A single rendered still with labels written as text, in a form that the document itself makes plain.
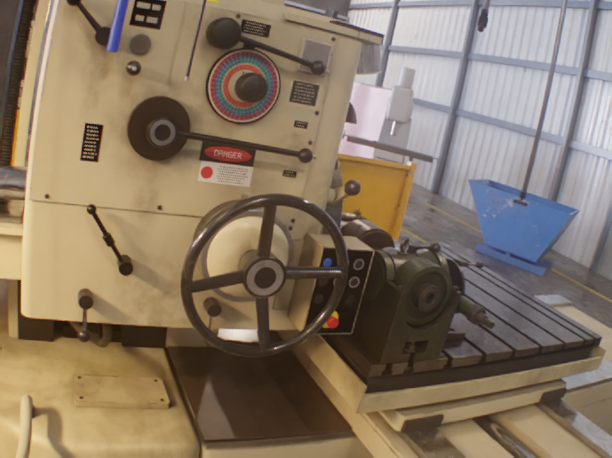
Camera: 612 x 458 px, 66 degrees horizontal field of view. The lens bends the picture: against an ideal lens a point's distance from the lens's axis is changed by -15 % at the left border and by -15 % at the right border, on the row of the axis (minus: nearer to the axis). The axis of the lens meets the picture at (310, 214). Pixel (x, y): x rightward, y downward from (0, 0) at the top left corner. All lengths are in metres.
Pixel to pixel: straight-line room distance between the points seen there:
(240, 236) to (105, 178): 0.34
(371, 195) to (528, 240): 3.53
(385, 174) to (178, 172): 3.27
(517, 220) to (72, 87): 6.76
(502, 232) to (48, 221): 6.77
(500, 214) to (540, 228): 0.62
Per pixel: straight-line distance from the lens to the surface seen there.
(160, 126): 1.16
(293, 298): 1.45
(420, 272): 1.53
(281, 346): 1.23
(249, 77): 1.17
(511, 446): 2.00
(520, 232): 7.48
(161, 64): 1.22
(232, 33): 1.19
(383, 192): 4.44
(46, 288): 1.34
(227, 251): 1.22
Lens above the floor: 1.71
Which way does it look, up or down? 13 degrees down
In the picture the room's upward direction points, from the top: 13 degrees clockwise
